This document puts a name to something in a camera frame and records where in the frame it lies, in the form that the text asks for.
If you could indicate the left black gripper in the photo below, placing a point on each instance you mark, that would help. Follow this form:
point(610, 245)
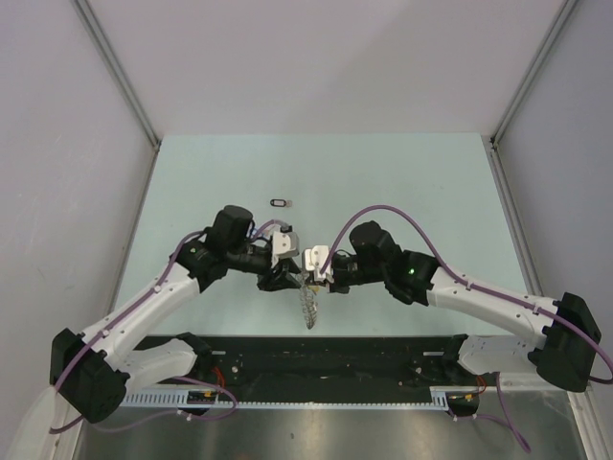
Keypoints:
point(280, 279)

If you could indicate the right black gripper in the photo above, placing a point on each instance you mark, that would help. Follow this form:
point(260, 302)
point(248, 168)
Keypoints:
point(335, 287)

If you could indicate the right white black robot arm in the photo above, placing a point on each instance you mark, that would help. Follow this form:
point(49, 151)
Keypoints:
point(561, 334)

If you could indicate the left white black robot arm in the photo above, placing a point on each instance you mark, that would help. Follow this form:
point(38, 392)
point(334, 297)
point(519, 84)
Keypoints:
point(94, 370)

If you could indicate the black key tag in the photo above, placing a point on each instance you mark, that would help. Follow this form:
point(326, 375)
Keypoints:
point(280, 203)

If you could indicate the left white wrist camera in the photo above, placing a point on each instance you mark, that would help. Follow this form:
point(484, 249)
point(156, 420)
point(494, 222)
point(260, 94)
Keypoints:
point(285, 245)

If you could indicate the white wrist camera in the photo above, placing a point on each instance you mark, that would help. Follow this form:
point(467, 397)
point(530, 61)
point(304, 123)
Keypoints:
point(313, 261)
point(285, 245)

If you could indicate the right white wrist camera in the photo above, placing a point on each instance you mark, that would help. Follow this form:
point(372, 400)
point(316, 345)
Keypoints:
point(313, 261)

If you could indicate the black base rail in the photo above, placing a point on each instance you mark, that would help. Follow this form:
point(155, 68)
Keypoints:
point(418, 360)

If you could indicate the aluminium side rail right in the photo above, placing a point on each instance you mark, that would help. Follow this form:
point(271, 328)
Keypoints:
point(530, 276)

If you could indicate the left aluminium frame post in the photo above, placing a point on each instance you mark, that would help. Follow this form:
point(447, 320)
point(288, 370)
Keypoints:
point(99, 38)

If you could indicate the aluminium frame post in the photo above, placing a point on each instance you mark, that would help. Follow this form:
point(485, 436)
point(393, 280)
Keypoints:
point(546, 46)
point(99, 38)

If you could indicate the right aluminium frame post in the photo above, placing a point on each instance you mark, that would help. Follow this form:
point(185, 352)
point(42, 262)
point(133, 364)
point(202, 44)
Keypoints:
point(546, 46)

